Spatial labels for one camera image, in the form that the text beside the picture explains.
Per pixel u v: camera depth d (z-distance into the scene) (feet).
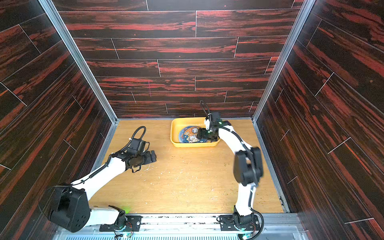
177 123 3.74
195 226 2.41
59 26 2.35
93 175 1.58
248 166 1.67
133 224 2.41
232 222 2.40
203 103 3.46
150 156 2.58
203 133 2.75
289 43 2.56
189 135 3.53
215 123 2.40
